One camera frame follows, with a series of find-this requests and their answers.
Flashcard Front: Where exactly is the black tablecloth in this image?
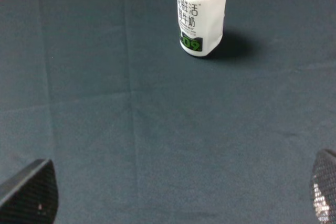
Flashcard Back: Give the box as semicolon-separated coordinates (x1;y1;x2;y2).
1;0;335;223

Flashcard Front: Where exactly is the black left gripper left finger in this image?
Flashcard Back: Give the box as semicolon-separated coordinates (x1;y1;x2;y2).
1;159;58;224

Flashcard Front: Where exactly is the white milk bottle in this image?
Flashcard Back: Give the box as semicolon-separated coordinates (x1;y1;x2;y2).
176;0;226;57

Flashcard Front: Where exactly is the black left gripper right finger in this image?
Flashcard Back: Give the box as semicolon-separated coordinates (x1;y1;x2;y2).
310;149;335;223

